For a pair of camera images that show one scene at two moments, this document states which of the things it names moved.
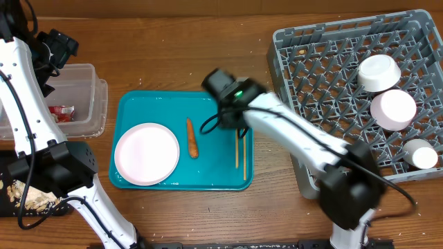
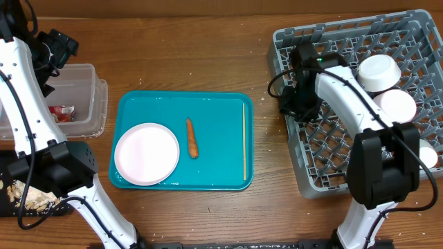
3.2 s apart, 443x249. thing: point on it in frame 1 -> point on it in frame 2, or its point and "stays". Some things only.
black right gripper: (225, 121) -> (286, 106)
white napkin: (55, 117) stays
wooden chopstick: (244, 158) stays
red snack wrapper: (65, 113) stays
